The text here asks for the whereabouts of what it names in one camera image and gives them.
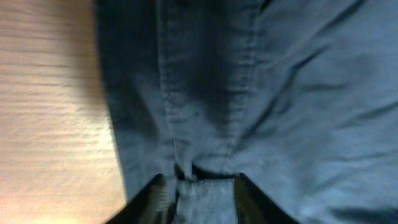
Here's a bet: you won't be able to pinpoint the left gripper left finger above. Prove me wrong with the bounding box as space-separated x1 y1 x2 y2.
105 174 172 224

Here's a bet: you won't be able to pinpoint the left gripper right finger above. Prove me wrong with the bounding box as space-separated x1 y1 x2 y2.
233 173 299 224

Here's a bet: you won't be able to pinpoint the navy blue shorts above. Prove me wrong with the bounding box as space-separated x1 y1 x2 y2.
96 0 397 223

